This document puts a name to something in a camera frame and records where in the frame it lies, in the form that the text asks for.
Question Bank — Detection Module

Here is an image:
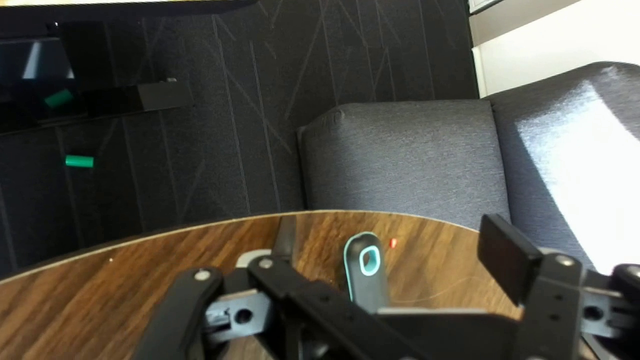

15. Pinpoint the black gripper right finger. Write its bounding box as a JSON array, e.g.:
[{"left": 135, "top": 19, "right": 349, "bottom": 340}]
[{"left": 477, "top": 214, "right": 640, "bottom": 360}]

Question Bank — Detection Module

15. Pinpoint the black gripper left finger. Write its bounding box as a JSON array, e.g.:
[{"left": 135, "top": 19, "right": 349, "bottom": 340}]
[{"left": 132, "top": 216, "right": 401, "bottom": 360}]

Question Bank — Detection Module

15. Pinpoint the grey fabric sofa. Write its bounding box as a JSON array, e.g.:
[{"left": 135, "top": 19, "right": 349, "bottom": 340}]
[{"left": 295, "top": 60, "right": 640, "bottom": 275}]

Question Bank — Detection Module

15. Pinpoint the green tape strip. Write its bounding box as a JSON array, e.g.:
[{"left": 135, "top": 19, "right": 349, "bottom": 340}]
[{"left": 61, "top": 154, "right": 95, "bottom": 170}]

